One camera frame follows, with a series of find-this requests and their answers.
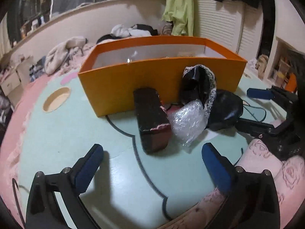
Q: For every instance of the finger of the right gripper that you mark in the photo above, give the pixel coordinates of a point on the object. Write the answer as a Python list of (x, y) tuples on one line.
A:
[(252, 127), (260, 94)]

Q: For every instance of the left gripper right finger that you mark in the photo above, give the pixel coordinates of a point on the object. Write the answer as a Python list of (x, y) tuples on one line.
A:
[(251, 199)]

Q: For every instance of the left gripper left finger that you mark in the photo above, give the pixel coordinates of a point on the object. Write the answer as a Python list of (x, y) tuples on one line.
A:
[(43, 210)]

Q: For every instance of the clear bubble wrap bundle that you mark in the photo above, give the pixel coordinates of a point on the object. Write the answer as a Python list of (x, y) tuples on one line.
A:
[(189, 122)]

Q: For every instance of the black lace garment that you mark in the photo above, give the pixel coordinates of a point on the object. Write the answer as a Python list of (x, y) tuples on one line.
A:
[(198, 83)]

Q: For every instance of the dark glossy rectangular box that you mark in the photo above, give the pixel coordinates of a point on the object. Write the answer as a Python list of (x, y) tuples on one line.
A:
[(152, 120)]

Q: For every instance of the pink floral blanket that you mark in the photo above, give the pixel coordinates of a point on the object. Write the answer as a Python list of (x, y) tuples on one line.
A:
[(289, 182)]

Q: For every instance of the lime green hanging garment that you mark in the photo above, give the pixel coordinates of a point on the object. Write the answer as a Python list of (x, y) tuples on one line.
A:
[(181, 14)]

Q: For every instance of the white drawer cabinet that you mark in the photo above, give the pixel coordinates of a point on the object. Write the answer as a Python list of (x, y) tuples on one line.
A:
[(15, 83)]

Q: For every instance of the orange cardboard box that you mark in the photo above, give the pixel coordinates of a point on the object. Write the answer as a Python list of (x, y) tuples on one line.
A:
[(114, 70)]

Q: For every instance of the cream knit sweater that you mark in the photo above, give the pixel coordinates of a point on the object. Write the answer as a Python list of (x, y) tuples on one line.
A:
[(58, 55)]

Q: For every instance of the white clothes pile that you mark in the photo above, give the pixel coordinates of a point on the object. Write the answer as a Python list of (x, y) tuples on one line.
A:
[(121, 31)]

